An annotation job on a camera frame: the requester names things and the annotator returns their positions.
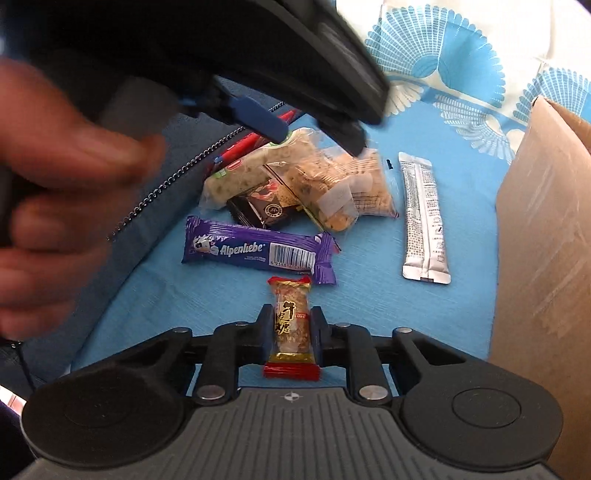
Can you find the blue fabric sofa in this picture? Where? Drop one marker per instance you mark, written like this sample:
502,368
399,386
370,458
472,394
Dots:
138,277

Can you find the cardboard box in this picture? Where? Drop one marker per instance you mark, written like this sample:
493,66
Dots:
540,230

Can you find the red and gold candy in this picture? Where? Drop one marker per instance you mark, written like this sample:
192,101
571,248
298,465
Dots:
291,323

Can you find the person's left hand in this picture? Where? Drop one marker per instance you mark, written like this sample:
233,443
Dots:
55,184

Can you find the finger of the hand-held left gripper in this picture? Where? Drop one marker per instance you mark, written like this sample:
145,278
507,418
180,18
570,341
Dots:
263,119
344,136

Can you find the clear cookie packet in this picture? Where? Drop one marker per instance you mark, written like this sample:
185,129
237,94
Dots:
318,198
371,194

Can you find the blue and white printed sheet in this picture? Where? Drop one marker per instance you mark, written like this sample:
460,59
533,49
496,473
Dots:
369,300

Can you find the dark brown chocolate packet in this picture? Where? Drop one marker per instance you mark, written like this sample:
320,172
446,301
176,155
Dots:
263,208

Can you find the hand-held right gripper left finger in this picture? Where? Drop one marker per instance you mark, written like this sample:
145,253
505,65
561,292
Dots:
264,333

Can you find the white and green nougat packet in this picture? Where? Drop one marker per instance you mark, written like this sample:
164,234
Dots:
240,174

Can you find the purple candy bar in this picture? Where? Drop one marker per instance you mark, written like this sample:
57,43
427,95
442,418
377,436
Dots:
240,249

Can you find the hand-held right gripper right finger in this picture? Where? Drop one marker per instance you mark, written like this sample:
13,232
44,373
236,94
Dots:
319,333

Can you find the silver sachet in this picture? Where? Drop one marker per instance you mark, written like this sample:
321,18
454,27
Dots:
422,221

